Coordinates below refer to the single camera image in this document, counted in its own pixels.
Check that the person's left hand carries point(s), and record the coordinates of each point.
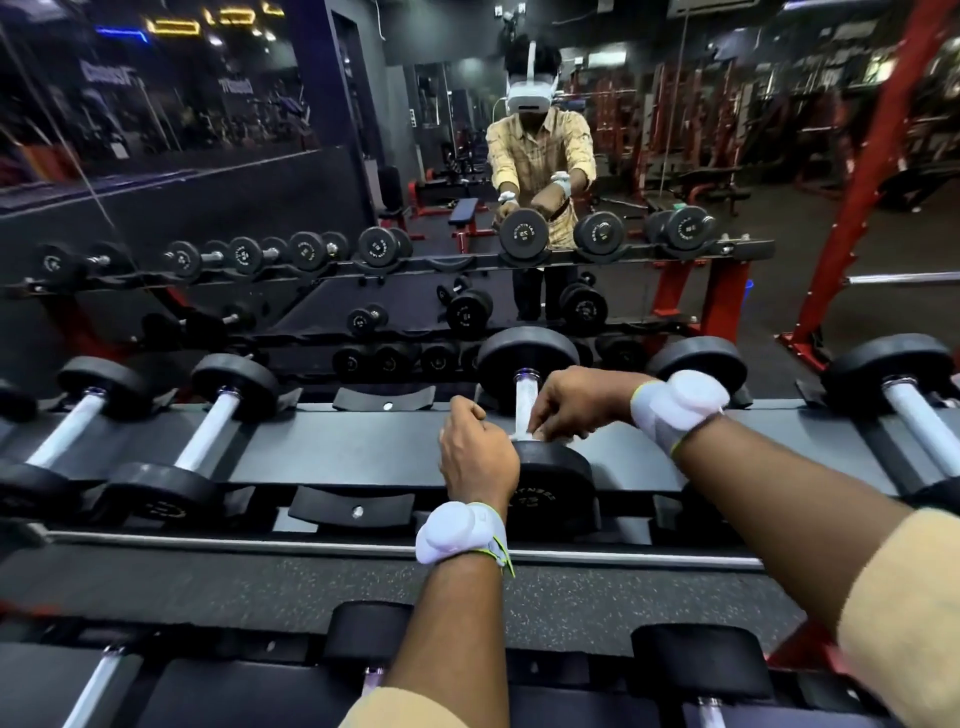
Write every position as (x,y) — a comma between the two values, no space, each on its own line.
(476,465)

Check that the person's right hand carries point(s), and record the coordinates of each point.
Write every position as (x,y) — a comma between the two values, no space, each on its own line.
(589,397)

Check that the person's left thumb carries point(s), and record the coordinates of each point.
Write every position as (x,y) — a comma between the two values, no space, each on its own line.
(468,409)

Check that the person's right fingers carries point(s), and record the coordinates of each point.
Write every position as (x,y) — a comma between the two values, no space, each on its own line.
(547,420)

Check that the white cloth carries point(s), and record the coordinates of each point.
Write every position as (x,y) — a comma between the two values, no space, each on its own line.
(566,439)

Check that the person's left forearm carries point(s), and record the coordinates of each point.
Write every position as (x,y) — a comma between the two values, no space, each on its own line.
(461,637)

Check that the person's right forearm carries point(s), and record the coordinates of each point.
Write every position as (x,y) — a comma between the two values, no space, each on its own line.
(780,502)

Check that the black dumbbell rack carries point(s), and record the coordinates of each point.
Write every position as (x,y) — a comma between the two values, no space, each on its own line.
(360,450)

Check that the white left wrist tracker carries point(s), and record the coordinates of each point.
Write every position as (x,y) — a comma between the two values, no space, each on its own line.
(457,532)

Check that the white wrist tracker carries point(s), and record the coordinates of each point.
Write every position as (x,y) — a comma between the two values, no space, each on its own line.
(679,405)
(457,532)

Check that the white right wrist tracker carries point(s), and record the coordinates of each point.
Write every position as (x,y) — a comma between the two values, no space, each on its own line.
(679,405)

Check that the chrome barbell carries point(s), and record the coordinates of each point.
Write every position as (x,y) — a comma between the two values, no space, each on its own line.
(900,279)

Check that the beige shirt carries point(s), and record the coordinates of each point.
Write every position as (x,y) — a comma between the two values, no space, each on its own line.
(900,607)

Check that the large wall mirror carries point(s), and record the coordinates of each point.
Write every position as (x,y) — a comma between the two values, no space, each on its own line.
(300,187)

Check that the red power rack frame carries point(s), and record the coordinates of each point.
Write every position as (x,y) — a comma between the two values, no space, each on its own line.
(877,172)

